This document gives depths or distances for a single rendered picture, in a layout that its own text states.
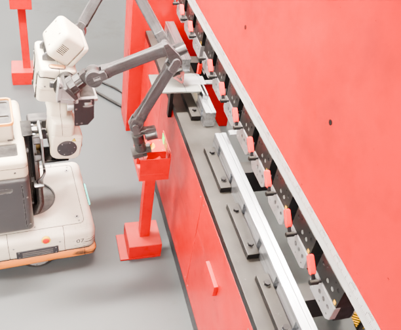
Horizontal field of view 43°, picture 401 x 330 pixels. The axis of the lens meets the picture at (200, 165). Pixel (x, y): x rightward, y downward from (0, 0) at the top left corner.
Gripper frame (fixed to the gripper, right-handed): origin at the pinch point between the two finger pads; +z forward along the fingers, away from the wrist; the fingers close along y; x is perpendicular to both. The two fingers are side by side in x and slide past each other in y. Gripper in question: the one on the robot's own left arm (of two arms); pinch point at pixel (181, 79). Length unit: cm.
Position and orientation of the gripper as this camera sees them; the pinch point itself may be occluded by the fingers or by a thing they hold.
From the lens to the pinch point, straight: 291.6
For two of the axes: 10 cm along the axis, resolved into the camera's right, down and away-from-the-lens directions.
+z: 3.2, 6.3, 7.0
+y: -2.4, -6.6, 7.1
